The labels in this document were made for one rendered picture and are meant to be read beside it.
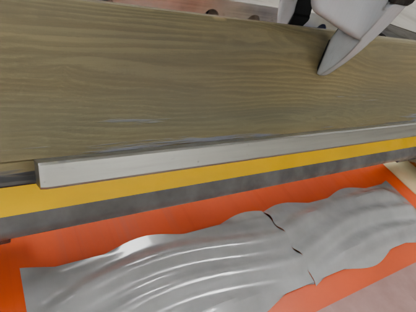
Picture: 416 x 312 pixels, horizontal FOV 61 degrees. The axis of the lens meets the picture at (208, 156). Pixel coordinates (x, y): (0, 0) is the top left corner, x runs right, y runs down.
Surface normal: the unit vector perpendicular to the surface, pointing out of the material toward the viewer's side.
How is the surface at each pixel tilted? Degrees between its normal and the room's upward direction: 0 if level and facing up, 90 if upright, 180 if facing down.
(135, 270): 31
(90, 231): 0
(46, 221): 54
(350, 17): 84
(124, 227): 0
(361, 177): 0
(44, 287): 12
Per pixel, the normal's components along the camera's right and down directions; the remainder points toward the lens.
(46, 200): 0.54, 0.11
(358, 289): 0.29, -0.74
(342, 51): -0.84, 0.11
